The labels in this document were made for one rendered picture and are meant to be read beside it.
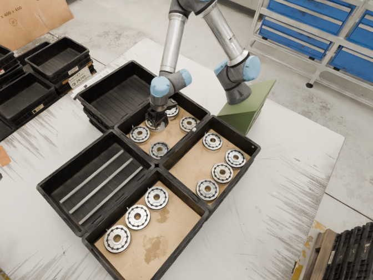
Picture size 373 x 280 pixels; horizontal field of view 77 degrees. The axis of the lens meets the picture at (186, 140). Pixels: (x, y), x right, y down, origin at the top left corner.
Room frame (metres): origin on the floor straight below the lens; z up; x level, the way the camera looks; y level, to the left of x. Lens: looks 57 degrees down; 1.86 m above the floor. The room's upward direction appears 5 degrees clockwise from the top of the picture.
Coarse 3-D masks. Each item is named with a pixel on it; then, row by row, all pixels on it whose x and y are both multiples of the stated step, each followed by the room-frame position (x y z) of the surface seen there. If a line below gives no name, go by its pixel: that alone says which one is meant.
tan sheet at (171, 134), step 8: (184, 112) 0.84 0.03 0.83; (168, 120) 0.78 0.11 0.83; (176, 120) 0.78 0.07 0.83; (168, 128) 0.72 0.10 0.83; (176, 128) 0.73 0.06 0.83; (128, 136) 0.65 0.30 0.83; (152, 136) 0.66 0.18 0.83; (160, 136) 0.67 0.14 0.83; (168, 136) 0.67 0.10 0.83; (176, 136) 0.68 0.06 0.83; (144, 144) 0.61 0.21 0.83; (168, 144) 0.62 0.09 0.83
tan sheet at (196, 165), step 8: (200, 144) 0.64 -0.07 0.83; (224, 144) 0.65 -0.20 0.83; (232, 144) 0.66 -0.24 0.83; (192, 152) 0.59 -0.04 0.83; (200, 152) 0.59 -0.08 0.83; (208, 152) 0.60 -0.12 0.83; (216, 152) 0.60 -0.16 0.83; (224, 152) 0.61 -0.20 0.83; (184, 160) 0.54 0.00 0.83; (192, 160) 0.54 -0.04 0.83; (200, 160) 0.55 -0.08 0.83; (208, 160) 0.55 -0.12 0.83; (216, 160) 0.56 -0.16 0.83; (176, 168) 0.49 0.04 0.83; (184, 168) 0.50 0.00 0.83; (192, 168) 0.50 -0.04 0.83; (200, 168) 0.50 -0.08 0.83; (208, 168) 0.51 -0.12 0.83; (176, 176) 0.45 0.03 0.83; (184, 176) 0.45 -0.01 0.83; (192, 176) 0.46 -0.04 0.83; (200, 176) 0.46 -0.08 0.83; (208, 176) 0.47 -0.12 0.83; (192, 184) 0.42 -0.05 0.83
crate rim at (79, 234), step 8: (104, 136) 0.57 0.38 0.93; (120, 136) 0.58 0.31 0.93; (128, 144) 0.54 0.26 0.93; (80, 152) 0.48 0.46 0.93; (136, 152) 0.51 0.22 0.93; (72, 160) 0.44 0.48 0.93; (152, 168) 0.43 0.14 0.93; (48, 176) 0.35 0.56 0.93; (144, 176) 0.39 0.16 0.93; (40, 184) 0.32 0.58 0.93; (136, 184) 0.35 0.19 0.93; (40, 192) 0.28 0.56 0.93; (128, 192) 0.32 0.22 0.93; (48, 200) 0.26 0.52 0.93; (56, 208) 0.23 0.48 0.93; (64, 216) 0.20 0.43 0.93; (72, 224) 0.17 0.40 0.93; (80, 232) 0.15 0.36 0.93
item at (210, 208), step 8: (208, 120) 0.72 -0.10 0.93; (200, 128) 0.67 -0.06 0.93; (232, 128) 0.69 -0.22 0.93; (192, 136) 0.62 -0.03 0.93; (256, 144) 0.61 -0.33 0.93; (256, 152) 0.56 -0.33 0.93; (248, 160) 0.52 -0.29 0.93; (160, 168) 0.44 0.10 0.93; (184, 184) 0.37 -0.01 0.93; (232, 184) 0.39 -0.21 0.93; (192, 192) 0.34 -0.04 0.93; (224, 192) 0.36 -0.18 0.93; (216, 200) 0.32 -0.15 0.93; (208, 208) 0.28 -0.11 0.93
